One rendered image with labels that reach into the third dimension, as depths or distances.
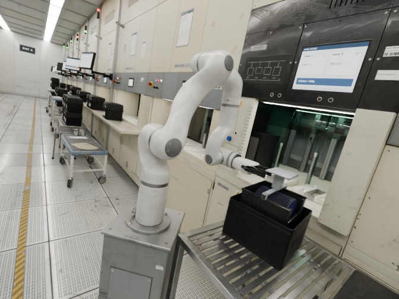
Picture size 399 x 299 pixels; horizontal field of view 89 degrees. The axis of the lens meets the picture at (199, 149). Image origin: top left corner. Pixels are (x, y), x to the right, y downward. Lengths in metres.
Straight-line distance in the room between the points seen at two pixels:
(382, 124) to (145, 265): 1.06
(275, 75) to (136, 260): 1.17
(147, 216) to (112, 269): 0.24
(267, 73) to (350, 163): 0.67
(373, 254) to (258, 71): 1.08
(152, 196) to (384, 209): 0.93
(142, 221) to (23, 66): 13.56
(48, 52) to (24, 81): 1.94
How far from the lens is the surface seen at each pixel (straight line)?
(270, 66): 1.37
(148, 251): 0.88
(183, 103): 0.80
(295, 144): 2.19
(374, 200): 1.11
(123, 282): 1.01
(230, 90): 0.98
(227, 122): 0.99
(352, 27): 1.24
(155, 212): 0.88
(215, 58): 0.83
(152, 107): 2.63
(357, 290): 0.85
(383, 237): 1.14
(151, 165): 0.83
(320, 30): 1.30
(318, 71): 1.22
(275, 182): 0.93
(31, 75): 14.19
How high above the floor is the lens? 1.29
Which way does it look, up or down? 12 degrees down
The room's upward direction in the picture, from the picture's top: 11 degrees clockwise
